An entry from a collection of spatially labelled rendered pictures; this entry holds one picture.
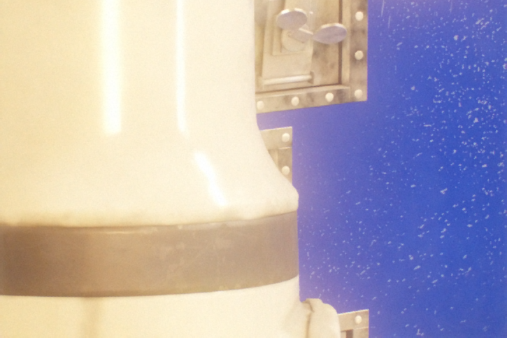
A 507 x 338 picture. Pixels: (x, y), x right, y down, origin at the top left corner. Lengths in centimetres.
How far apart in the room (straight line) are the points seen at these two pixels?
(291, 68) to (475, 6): 16
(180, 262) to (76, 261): 4
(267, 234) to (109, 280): 7
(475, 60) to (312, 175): 16
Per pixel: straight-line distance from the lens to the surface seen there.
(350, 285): 215
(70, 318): 103
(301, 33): 207
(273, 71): 209
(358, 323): 216
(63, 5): 104
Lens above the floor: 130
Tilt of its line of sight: 13 degrees down
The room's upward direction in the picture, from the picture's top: straight up
